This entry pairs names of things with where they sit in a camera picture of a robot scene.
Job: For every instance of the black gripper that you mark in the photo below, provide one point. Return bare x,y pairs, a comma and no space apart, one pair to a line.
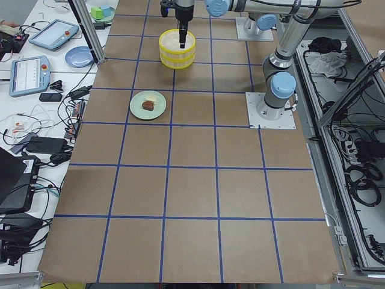
183,14

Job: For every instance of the yellow steamer layer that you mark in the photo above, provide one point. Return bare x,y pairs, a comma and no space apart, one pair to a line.
177,64
169,45

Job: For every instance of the white steamed bun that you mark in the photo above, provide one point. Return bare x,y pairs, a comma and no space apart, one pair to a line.
152,98

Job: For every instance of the brown steamed bun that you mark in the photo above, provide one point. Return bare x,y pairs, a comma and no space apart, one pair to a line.
148,105

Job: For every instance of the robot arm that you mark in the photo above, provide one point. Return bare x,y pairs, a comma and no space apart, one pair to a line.
305,10
280,84

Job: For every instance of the light green plate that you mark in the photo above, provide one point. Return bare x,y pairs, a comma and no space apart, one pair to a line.
136,105

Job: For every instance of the green bowl with blocks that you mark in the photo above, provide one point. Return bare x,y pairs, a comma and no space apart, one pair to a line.
103,13

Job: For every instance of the blue plate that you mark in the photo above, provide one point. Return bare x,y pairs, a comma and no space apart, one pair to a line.
79,57

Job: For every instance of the upper teach pendant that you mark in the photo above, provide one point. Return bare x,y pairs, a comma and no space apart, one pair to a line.
54,35

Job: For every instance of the teach pendant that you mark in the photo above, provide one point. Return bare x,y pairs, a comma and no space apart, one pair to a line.
29,76
54,35

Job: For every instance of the lower teach pendant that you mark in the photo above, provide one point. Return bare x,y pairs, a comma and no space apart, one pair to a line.
29,76

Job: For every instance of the black power adapter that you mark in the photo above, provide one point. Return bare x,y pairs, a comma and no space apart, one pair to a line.
46,145

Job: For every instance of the black laptop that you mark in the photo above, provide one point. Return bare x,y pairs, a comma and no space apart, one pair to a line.
18,176

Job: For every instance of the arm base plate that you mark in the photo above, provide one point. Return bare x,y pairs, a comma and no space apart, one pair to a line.
247,30
255,117

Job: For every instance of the aluminium frame post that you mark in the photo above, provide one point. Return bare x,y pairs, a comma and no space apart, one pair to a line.
84,20

